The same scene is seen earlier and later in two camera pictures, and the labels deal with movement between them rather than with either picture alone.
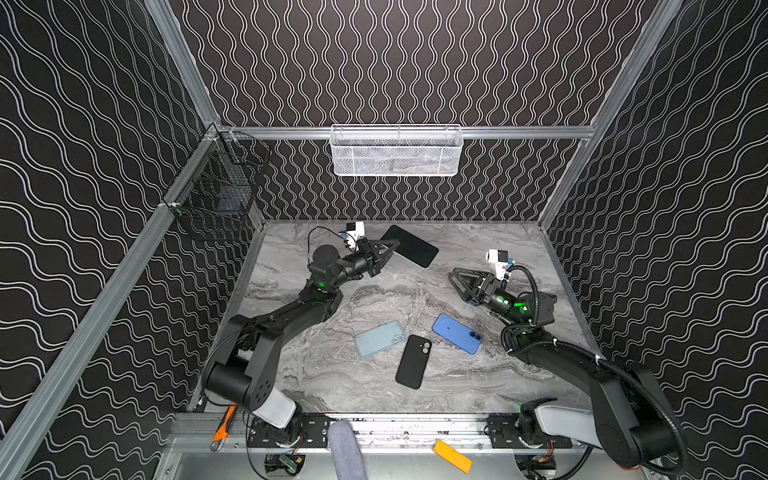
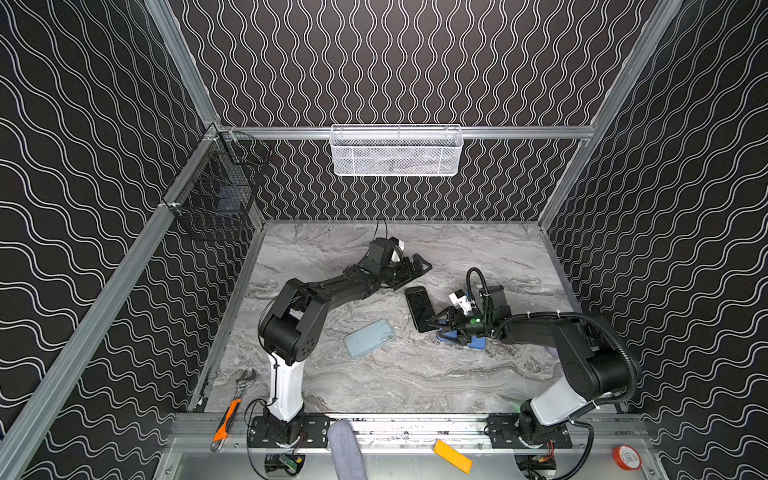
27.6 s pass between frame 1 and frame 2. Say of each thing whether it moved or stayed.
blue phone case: stayed
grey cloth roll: stayed
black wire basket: stayed
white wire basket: stayed
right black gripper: moved
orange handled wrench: stayed
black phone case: moved
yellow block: stayed
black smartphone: moved
